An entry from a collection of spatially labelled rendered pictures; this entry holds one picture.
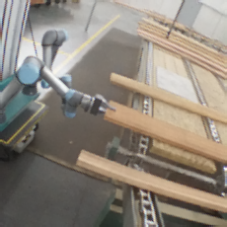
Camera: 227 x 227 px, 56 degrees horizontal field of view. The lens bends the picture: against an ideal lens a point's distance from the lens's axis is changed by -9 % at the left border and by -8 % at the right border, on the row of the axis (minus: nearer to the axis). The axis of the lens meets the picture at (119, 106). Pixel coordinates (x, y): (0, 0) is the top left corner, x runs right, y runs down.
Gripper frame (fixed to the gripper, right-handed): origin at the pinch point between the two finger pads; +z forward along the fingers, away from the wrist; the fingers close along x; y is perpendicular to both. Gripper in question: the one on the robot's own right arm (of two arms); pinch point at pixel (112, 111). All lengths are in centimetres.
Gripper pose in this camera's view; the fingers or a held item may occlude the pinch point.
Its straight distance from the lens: 150.3
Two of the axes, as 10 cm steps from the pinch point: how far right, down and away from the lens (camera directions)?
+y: 1.3, -4.9, 8.6
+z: 9.3, 3.6, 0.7
